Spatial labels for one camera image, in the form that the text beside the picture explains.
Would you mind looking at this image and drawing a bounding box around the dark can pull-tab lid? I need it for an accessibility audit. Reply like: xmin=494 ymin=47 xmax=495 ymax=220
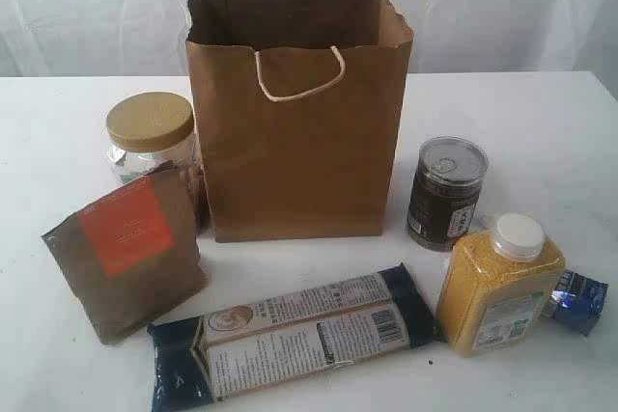
xmin=407 ymin=136 xmax=489 ymax=252

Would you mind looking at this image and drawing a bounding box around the yellow millet bottle white cap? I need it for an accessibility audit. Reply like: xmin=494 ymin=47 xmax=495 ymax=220
xmin=436 ymin=213 xmax=566 ymax=356

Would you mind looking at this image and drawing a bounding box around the brown paper bag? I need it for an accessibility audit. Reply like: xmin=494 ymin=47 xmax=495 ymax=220
xmin=186 ymin=0 xmax=413 ymax=242

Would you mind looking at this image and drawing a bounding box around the long dark noodle package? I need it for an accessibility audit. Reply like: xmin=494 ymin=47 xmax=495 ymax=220
xmin=148 ymin=264 xmax=441 ymax=411

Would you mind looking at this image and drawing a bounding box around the clear jar gold lid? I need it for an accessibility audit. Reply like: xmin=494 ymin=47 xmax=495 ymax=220
xmin=105 ymin=92 xmax=210 ymax=233

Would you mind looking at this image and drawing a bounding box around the brown pouch orange label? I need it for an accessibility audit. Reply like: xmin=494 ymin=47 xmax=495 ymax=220
xmin=42 ymin=164 xmax=208 ymax=345

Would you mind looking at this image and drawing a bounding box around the small blue white packet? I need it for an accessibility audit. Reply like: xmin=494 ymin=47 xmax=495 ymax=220
xmin=542 ymin=269 xmax=608 ymax=337

